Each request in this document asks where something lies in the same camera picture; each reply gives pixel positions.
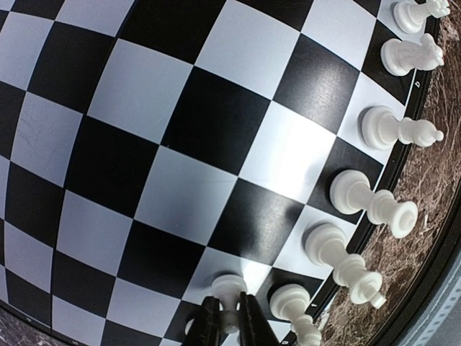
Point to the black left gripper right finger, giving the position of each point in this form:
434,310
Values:
254,329

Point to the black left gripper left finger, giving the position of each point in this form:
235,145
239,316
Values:
207,327

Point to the white king chess piece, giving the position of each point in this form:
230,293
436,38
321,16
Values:
326,246

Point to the black grey chessboard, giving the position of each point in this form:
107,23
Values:
148,147

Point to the white rook chess piece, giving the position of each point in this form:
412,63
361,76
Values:
410,16

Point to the white slotted cable duct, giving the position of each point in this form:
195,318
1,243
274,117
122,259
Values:
447,323

